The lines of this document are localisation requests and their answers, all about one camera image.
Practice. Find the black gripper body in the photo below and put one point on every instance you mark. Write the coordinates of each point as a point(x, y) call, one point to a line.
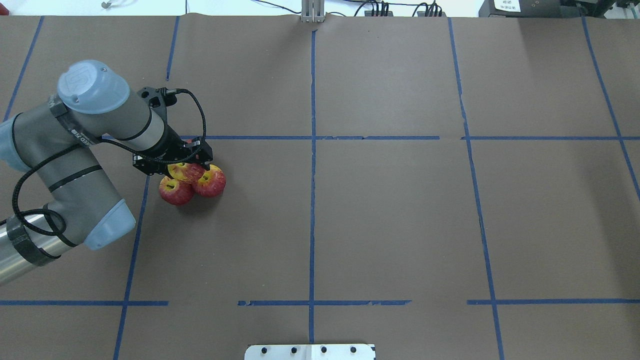
point(172, 143)

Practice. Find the lone red yellow apple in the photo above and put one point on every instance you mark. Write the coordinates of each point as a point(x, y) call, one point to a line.
point(186, 172)

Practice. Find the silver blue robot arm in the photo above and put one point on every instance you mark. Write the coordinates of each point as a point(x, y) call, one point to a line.
point(64, 198)

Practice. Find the front right red apple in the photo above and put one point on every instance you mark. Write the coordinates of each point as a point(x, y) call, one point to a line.
point(211, 183)

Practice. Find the front left red apple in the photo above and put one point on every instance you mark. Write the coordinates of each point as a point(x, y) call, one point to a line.
point(175, 192)

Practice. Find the black power strip left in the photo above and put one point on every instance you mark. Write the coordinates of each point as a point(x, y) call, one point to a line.
point(379, 9)

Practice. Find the black power strip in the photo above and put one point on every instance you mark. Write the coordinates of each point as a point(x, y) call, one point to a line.
point(428, 10)
point(379, 9)

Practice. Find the black power strip right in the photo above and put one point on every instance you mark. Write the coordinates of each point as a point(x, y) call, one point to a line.
point(428, 10)

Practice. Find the black computer box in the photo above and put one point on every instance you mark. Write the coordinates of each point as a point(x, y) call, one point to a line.
point(527, 9)

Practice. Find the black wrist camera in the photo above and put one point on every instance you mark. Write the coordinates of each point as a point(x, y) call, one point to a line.
point(158, 97)

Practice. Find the grey aluminium frame post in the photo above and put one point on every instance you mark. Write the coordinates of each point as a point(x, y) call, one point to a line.
point(313, 11)

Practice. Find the white metal base plate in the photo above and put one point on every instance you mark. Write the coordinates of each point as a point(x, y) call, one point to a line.
point(338, 351)

